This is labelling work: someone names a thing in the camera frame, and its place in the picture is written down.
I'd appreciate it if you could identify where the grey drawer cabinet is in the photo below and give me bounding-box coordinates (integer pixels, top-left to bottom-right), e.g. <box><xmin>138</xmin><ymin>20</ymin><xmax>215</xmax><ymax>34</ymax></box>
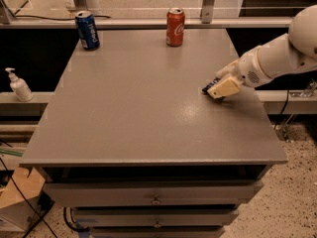
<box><xmin>19</xmin><ymin>28</ymin><xmax>289</xmax><ymax>238</ymax></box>

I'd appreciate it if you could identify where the metal frame rail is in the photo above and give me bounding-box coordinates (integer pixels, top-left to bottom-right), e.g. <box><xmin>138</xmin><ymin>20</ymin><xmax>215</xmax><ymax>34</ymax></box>
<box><xmin>0</xmin><ymin>16</ymin><xmax>293</xmax><ymax>30</ymax></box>

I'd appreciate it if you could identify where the top grey drawer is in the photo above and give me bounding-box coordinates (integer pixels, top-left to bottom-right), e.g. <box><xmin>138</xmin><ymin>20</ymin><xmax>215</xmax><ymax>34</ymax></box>
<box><xmin>45</xmin><ymin>180</ymin><xmax>264</xmax><ymax>207</ymax></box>

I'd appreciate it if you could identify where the white pump soap bottle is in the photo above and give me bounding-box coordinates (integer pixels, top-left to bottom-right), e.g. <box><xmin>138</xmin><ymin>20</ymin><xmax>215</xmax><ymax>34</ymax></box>
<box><xmin>5</xmin><ymin>67</ymin><xmax>34</xmax><ymax>102</ymax></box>

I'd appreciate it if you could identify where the bottom grey drawer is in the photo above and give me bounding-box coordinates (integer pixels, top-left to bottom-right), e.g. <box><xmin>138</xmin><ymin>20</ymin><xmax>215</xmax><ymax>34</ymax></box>
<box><xmin>91</xmin><ymin>226</ymin><xmax>225</xmax><ymax>238</ymax></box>

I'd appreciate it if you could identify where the red coca-cola can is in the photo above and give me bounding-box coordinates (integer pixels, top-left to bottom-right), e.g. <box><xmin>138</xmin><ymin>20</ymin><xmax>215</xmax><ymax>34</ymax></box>
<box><xmin>166</xmin><ymin>8</ymin><xmax>185</xmax><ymax>47</ymax></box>

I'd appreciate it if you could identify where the blue rxbar blueberry wrapper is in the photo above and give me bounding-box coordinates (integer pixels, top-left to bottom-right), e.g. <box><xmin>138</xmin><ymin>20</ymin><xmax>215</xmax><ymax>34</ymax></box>
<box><xmin>202</xmin><ymin>77</ymin><xmax>220</xmax><ymax>94</ymax></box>

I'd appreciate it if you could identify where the cardboard box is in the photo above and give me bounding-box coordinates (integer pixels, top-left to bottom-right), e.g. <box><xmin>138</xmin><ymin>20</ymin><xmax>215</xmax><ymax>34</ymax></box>
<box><xmin>0</xmin><ymin>168</ymin><xmax>45</xmax><ymax>232</ymax></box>

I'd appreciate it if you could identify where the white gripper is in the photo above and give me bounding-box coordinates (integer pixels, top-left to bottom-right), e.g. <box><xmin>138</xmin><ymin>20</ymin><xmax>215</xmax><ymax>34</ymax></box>
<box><xmin>207</xmin><ymin>47</ymin><xmax>272</xmax><ymax>99</ymax></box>

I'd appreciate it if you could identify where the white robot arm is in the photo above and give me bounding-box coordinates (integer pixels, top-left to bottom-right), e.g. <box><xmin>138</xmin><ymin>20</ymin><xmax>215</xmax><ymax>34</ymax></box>
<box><xmin>202</xmin><ymin>5</ymin><xmax>317</xmax><ymax>99</ymax></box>

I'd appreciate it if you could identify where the grey drawer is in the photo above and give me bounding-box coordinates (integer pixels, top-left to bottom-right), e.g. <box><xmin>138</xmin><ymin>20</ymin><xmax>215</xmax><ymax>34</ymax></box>
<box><xmin>91</xmin><ymin>226</ymin><xmax>225</xmax><ymax>238</ymax></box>
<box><xmin>45</xmin><ymin>180</ymin><xmax>264</xmax><ymax>207</ymax></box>
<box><xmin>73</xmin><ymin>206</ymin><xmax>238</xmax><ymax>227</ymax></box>

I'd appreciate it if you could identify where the blue pepsi can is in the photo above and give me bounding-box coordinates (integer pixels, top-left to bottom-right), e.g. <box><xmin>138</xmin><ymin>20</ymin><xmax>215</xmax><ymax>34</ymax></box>
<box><xmin>75</xmin><ymin>11</ymin><xmax>100</xmax><ymax>51</ymax></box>

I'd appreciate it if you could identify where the middle grey drawer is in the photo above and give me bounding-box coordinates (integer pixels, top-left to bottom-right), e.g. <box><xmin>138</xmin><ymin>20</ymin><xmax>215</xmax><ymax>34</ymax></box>
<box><xmin>73</xmin><ymin>206</ymin><xmax>238</xmax><ymax>227</ymax></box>

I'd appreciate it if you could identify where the black floor cable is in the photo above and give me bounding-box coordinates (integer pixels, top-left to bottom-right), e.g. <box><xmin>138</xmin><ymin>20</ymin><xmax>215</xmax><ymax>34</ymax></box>
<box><xmin>0</xmin><ymin>156</ymin><xmax>59</xmax><ymax>238</ymax></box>

